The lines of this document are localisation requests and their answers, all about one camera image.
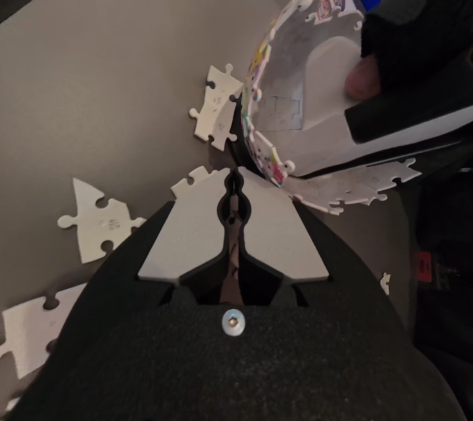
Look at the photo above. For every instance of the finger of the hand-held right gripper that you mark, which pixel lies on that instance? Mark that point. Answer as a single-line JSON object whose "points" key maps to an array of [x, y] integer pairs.
{"points": [[325, 140]]}

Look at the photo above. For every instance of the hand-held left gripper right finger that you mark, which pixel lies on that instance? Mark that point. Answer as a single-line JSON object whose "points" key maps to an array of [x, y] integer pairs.
{"points": [[288, 240]]}

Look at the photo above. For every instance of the single white puzzle piece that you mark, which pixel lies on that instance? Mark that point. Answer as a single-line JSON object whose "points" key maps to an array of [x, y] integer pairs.
{"points": [[385, 282]]}

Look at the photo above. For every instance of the person's right hand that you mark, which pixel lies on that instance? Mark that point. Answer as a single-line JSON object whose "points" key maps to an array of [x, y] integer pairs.
{"points": [[362, 81]]}

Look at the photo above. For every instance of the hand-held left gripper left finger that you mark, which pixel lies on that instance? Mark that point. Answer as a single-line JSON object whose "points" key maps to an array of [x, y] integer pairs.
{"points": [[184, 240]]}

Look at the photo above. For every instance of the partly built white puzzle ball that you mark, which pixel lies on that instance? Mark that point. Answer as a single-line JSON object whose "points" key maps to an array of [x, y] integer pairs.
{"points": [[284, 58]]}

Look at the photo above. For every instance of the puzzle pieces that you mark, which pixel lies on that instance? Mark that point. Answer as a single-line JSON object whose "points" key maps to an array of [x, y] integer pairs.
{"points": [[96, 221]]}

